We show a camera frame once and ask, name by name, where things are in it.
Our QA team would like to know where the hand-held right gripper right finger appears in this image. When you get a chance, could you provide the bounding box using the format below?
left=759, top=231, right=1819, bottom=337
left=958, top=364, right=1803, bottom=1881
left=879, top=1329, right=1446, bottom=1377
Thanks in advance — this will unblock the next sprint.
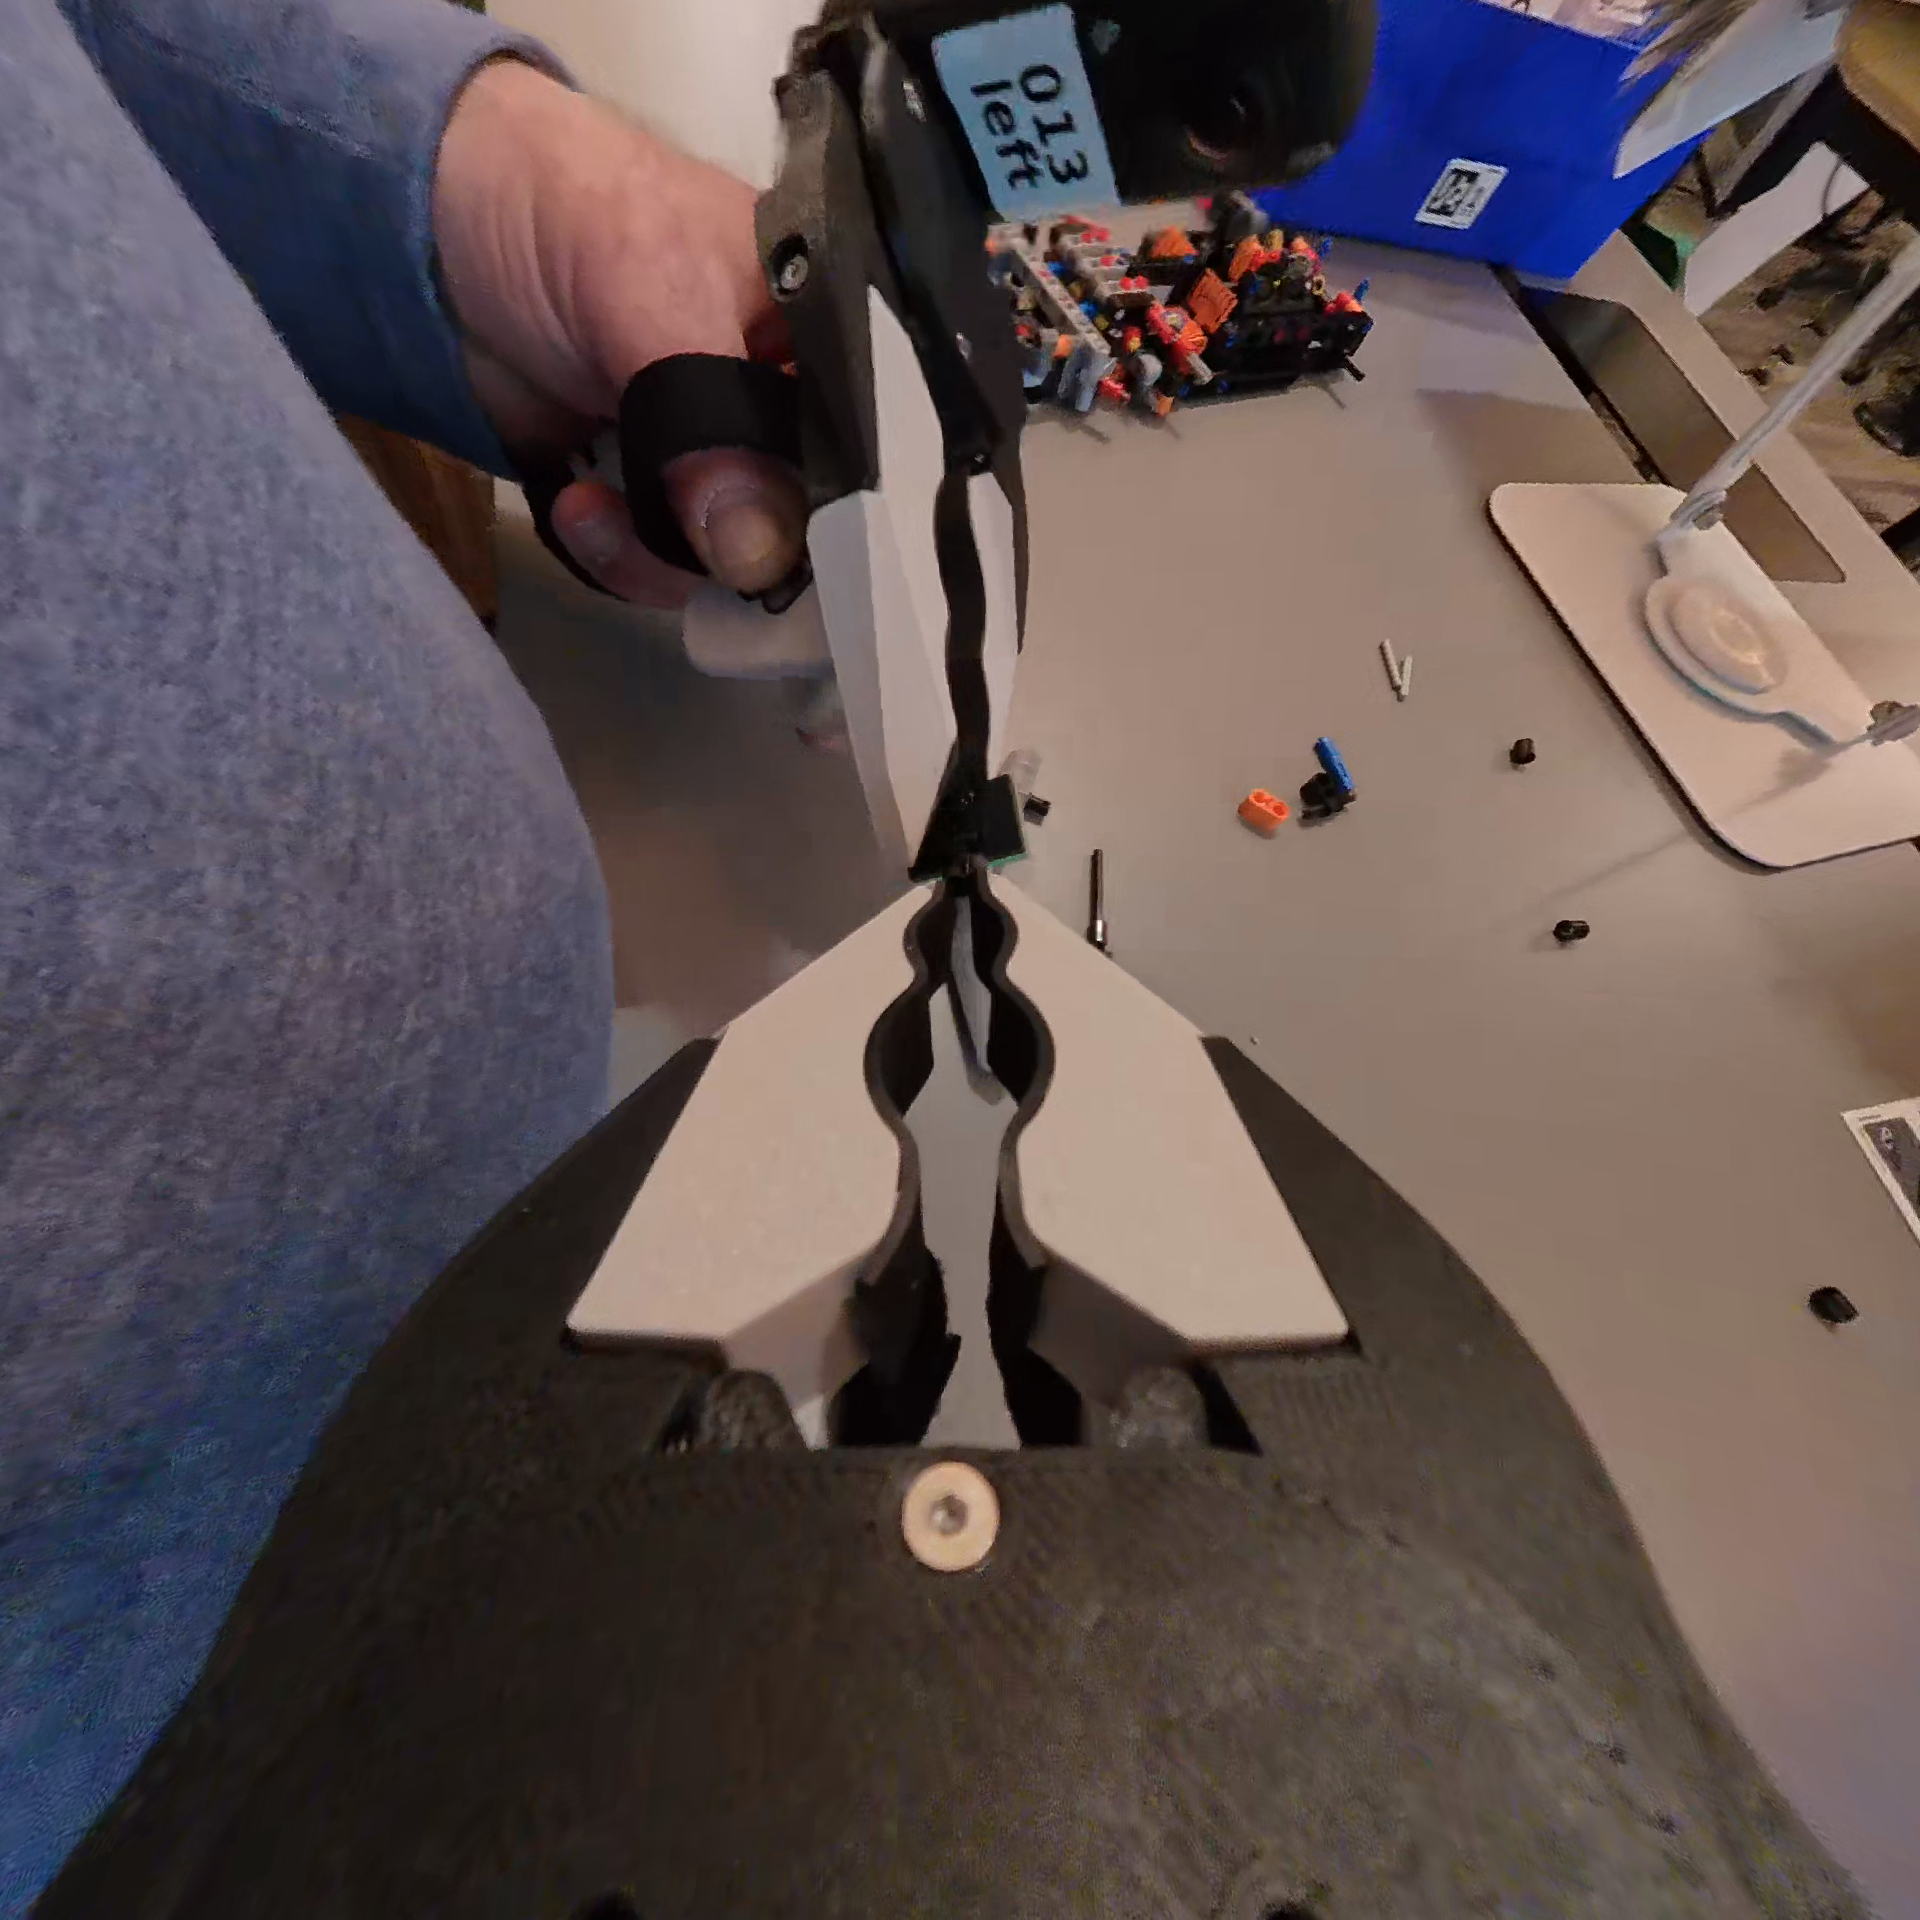
left=976, top=873, right=1349, bottom=1403

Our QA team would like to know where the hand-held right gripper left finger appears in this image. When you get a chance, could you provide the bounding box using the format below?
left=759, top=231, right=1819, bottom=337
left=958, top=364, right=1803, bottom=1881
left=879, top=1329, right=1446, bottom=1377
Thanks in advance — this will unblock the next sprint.
left=566, top=884, right=963, bottom=1369

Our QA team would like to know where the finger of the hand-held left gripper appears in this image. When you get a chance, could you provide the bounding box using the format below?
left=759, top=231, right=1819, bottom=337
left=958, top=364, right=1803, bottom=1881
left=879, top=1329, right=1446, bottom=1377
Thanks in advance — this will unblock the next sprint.
left=806, top=285, right=976, bottom=881
left=960, top=449, right=1034, bottom=799

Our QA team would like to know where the lego car chassis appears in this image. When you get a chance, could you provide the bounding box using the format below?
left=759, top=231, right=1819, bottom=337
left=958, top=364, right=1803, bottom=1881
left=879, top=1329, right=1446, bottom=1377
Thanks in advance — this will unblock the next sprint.
left=982, top=211, right=1376, bottom=415

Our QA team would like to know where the blue plastic bin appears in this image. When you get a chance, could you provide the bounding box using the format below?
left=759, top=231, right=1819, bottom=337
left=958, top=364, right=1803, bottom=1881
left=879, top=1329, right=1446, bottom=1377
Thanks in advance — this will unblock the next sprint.
left=1258, top=0, right=1714, bottom=282

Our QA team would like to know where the person's left hand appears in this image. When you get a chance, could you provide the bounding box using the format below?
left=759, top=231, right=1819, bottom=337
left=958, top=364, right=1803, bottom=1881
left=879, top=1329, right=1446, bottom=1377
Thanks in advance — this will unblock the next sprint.
left=434, top=59, right=818, bottom=607

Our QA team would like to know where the black green lego piece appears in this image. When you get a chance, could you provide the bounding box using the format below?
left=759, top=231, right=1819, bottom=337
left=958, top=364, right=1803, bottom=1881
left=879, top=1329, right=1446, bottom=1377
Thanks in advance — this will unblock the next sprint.
left=909, top=772, right=1031, bottom=881

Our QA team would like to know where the person's left forearm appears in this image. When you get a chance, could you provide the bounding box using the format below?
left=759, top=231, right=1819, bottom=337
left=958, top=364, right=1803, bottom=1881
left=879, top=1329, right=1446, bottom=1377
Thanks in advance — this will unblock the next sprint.
left=59, top=0, right=579, bottom=481

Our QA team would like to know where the lego sticker sheet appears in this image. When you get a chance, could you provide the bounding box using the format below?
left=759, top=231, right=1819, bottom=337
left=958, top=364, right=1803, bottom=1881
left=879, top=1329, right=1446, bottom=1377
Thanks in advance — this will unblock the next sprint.
left=1842, top=1100, right=1920, bottom=1241

